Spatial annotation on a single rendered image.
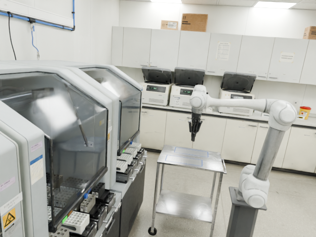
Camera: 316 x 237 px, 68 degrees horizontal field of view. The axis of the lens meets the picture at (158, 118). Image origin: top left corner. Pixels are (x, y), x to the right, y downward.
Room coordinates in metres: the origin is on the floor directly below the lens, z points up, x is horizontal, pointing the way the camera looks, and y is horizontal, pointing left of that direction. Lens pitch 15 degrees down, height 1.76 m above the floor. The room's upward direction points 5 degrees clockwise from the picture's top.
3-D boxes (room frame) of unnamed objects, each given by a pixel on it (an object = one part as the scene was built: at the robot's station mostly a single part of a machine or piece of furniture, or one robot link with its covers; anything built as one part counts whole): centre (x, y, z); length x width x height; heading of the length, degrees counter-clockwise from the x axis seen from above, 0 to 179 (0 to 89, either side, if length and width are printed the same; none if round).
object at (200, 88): (1.77, -0.29, 1.49); 0.13 x 0.11 x 0.16; 168
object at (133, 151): (2.10, 0.33, 0.83); 0.30 x 0.10 x 0.06; 81
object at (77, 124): (1.20, 0.61, 1.28); 0.61 x 0.51 x 0.63; 171
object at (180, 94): (4.30, -0.49, 1.24); 0.62 x 0.56 x 0.69; 171
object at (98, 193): (1.39, 0.34, 0.85); 0.12 x 0.02 x 0.06; 171
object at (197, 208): (2.16, -0.36, 0.41); 0.67 x 0.46 x 0.82; 81
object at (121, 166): (1.80, 0.38, 0.83); 0.30 x 0.10 x 0.06; 81
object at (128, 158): (1.95, 0.35, 0.83); 0.30 x 0.10 x 0.06; 81
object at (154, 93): (4.39, 0.08, 1.22); 0.62 x 0.56 x 0.64; 169
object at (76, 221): (1.10, 0.49, 0.83); 0.30 x 0.10 x 0.06; 81
